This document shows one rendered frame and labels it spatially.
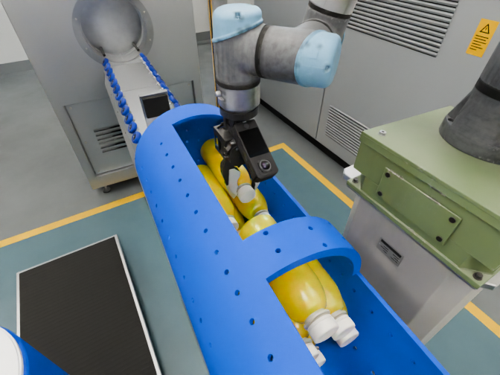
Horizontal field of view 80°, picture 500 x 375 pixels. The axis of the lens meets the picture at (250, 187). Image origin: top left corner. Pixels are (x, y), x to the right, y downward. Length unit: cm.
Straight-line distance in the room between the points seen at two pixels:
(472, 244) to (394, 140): 19
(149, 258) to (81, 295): 42
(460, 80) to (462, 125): 126
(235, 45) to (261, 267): 31
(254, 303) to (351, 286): 25
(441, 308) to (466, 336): 126
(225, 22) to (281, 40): 8
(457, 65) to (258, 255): 161
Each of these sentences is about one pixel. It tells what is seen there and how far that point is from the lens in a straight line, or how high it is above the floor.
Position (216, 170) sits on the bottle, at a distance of 70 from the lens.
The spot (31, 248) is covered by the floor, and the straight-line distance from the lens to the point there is 236.
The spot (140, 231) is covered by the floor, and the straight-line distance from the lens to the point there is 213.
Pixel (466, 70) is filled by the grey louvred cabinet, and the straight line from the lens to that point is 184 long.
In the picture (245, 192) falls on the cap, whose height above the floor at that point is 111.
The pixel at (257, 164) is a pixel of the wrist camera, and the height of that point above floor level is 123.
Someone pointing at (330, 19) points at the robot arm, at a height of 143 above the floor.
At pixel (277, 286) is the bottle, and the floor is 117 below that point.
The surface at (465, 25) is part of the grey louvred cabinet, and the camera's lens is 184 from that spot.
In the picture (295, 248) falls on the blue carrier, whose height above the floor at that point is 123.
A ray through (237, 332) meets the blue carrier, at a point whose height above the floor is 119.
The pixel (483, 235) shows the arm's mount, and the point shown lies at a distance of 51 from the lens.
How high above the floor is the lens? 155
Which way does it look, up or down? 43 degrees down
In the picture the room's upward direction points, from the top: straight up
